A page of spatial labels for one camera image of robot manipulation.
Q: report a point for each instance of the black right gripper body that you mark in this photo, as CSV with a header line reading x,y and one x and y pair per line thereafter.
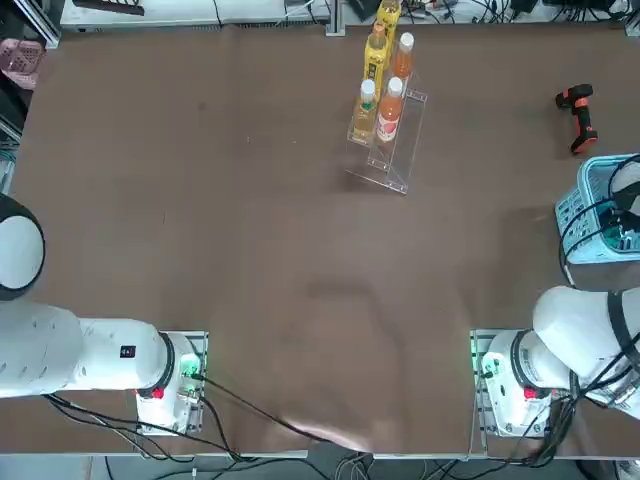
x,y
627,207

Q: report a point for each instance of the teal potato chips packet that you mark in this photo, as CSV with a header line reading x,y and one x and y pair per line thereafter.
x,y
614,239

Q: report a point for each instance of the black orange barcode scanner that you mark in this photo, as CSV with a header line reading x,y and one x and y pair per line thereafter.
x,y
582,120

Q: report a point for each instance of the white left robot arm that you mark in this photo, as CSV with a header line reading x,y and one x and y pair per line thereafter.
x,y
50,350

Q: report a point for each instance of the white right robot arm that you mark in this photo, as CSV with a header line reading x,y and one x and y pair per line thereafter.
x,y
565,320

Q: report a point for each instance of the light blue plastic basket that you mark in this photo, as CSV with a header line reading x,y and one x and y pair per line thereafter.
x,y
575,240

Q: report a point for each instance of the clear acrylic stepped shelf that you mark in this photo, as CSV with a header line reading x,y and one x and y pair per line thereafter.
x,y
400,165

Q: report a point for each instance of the pink plastic basket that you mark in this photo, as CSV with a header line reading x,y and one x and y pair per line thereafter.
x,y
17,60

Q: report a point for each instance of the orange juice bottle white cap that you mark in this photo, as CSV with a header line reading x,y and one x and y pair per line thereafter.
x,y
390,115
404,60

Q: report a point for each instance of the pale tea bottle white cap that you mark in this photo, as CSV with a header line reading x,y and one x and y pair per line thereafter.
x,y
364,115

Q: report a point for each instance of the aluminium frame post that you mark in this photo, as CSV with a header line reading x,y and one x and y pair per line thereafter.
x,y
336,15

